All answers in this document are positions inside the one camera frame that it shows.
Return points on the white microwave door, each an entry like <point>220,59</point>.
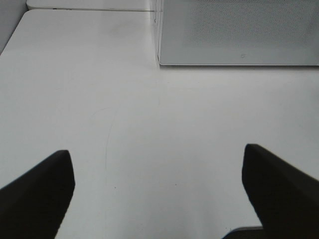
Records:
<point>236,32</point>

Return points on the white microwave oven body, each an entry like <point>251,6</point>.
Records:
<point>157,32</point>

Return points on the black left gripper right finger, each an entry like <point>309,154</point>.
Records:
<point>285,199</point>

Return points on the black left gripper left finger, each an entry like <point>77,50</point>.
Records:
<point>34,205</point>

